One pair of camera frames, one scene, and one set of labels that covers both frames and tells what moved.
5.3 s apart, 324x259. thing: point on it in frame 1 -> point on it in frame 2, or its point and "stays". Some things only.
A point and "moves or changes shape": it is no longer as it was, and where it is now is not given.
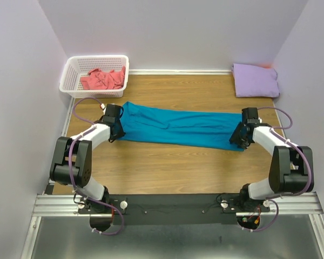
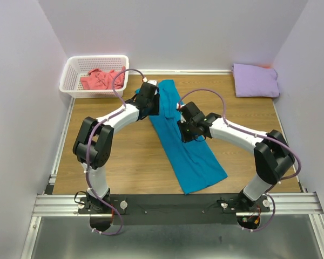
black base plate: x=171 y=209 stays
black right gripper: x=234 y=137 -> x=184 y=137
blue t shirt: x=148 y=123 moves or changes shape
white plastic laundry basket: x=95 y=76 stays
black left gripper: x=120 y=134 -> x=155 y=111
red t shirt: x=96 y=80 stays
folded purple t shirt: x=251 y=81 stays
